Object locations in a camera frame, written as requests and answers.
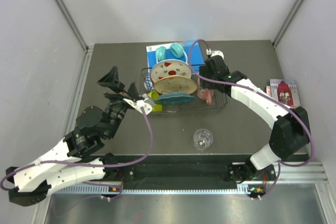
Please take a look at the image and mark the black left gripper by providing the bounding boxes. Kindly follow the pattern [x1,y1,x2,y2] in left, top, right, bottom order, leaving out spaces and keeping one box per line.
[100,67,141,140]

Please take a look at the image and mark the pink glass mug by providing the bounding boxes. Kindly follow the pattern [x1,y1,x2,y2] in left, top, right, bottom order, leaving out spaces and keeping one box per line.
[197,78,214,105]

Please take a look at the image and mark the patterned blue red bowl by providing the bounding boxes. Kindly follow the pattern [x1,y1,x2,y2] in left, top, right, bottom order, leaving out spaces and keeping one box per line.
[144,74,155,92]

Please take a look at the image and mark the black wire dish rack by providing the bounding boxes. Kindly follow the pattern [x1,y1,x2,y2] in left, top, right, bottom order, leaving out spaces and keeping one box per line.
[139,68,227,114]

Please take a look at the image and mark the lime green bowl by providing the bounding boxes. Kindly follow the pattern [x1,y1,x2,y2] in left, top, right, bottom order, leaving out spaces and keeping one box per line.
[148,91,163,112]

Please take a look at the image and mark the white watermelon pattern plate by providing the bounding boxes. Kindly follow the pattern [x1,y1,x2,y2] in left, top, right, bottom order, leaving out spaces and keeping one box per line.
[150,59,192,83]

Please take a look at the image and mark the orange floral plate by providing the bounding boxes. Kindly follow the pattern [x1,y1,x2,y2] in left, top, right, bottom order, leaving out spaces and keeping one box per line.
[154,75,197,94]

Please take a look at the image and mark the teal scalloped plate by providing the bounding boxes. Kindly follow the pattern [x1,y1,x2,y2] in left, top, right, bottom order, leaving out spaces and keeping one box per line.
[156,93,196,105]

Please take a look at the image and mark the clear drinking glass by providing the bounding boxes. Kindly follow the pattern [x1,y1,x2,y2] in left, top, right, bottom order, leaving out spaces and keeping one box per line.
[193,129,214,151]

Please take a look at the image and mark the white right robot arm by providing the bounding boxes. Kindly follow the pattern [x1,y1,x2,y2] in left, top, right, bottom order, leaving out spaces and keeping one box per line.
[199,49,312,180]

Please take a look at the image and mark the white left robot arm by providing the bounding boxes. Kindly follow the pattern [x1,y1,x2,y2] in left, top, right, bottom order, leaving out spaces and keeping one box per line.
[1,67,155,207]

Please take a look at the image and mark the blue folder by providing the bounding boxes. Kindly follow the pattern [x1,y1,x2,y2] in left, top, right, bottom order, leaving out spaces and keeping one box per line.
[146,40,204,73]

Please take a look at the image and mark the teal cat ear headphones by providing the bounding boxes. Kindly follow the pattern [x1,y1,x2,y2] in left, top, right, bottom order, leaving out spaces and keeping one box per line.
[155,42,188,63]

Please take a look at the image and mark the illustrated red castle book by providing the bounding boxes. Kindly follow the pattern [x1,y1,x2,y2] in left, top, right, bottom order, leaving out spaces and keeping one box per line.
[270,79,300,108]

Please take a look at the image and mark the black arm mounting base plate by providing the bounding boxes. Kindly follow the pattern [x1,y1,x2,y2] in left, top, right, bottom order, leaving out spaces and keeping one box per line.
[112,154,276,184]

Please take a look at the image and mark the grey slotted cable duct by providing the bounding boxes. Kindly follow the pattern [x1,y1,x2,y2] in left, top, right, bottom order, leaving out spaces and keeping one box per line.
[52,183,266,195]

